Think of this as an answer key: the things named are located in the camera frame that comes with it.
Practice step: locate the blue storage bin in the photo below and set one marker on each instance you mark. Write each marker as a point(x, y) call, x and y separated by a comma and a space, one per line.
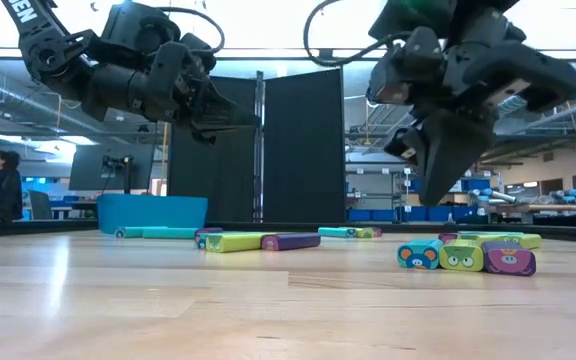
point(468, 214)
point(370, 215)
point(435, 214)
point(478, 184)

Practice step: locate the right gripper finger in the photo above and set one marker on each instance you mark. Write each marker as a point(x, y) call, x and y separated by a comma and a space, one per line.
point(450, 155)
point(405, 145)

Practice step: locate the grey office chair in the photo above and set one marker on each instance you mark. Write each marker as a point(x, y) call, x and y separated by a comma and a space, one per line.
point(40, 206)

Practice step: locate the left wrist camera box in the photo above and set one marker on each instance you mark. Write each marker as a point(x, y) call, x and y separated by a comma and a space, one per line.
point(133, 30)

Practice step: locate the black folding room divider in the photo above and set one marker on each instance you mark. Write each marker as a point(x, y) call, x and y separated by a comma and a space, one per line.
point(303, 150)

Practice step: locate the lime green toy block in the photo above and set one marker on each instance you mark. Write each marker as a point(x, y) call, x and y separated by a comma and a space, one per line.
point(525, 241)
point(364, 233)
point(233, 243)
point(460, 257)

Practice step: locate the wooden work table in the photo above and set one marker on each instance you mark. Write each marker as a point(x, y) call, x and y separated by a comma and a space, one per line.
point(568, 207)

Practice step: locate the black monitor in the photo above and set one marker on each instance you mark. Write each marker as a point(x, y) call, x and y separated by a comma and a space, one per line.
point(88, 170)

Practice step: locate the black monitor stand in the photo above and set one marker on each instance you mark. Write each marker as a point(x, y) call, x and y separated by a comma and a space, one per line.
point(128, 180)

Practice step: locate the teal toy block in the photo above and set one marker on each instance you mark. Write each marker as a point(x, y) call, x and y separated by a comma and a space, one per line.
point(128, 232)
point(170, 233)
point(335, 232)
point(418, 256)
point(201, 242)

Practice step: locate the purple toy block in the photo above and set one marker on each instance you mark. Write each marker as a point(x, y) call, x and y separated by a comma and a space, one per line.
point(508, 261)
point(209, 231)
point(447, 237)
point(378, 232)
point(290, 242)

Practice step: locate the blue plastic bin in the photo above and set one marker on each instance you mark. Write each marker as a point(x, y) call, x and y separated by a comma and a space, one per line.
point(153, 212)

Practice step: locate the metal storage shelf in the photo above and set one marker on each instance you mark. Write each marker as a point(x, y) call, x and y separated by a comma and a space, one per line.
point(378, 173)

